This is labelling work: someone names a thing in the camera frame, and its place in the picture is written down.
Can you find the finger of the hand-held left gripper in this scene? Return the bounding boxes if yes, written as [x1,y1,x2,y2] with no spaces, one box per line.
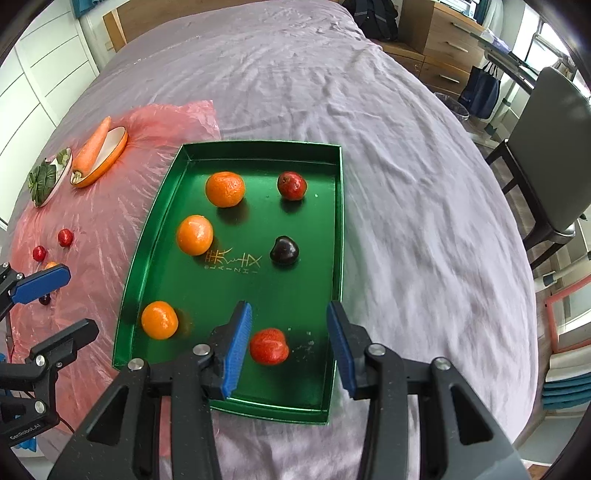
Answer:
[0,262,72,324]
[25,318,100,408]

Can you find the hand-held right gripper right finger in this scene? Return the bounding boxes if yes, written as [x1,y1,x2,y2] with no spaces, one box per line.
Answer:
[326,300,532,480]

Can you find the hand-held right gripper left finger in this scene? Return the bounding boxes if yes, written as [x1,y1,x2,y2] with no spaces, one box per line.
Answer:
[46,300,254,480]

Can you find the green tray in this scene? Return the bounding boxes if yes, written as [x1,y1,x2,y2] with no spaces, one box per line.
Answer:
[112,141,345,426]

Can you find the white plate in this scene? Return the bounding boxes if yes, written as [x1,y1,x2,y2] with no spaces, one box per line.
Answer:
[32,147,74,208]

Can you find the bok choy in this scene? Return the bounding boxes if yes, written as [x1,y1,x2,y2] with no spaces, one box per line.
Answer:
[28,159,58,204]

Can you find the pink plastic sheet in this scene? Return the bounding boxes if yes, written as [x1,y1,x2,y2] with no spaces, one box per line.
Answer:
[0,99,223,435]

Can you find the carrot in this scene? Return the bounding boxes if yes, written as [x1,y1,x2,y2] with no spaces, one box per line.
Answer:
[70,116,112,182]

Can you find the orange plate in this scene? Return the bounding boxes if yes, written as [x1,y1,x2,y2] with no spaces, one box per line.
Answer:
[70,126,129,188]

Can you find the white wardrobe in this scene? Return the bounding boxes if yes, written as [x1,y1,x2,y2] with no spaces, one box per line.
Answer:
[0,9,100,232]

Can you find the pink framed panel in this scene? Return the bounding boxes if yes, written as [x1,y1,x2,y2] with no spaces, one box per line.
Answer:
[545,277,591,354]

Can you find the teal folded cloths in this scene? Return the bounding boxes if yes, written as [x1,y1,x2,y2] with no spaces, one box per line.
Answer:
[542,353,591,411]

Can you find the wooden headboard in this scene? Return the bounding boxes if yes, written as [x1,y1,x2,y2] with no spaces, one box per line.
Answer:
[102,0,195,52]

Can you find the waste bin with liner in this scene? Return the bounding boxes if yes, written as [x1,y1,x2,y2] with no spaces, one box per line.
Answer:
[434,91,469,123]

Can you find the grey office chair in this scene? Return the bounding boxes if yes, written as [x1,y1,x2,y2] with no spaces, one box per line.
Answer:
[485,67,591,271]

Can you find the dark blue tote bag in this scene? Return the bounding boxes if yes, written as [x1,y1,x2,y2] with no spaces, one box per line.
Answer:
[458,62,502,120]

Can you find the wooden drawer cabinet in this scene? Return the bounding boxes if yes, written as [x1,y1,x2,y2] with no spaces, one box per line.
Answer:
[398,0,488,97]

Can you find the black backpack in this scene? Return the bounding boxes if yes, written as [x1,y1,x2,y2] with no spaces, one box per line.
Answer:
[342,0,400,42]

